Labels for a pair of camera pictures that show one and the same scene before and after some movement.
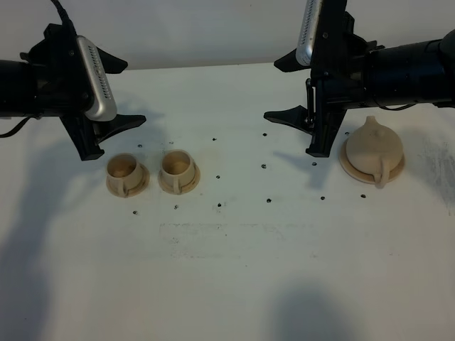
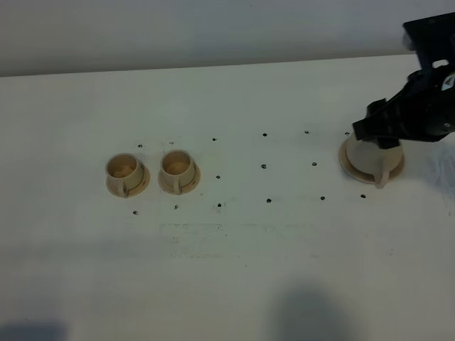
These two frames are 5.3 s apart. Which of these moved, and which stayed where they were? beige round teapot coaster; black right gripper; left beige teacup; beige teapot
Moved: black right gripper
Stayed: left beige teacup; beige round teapot coaster; beige teapot
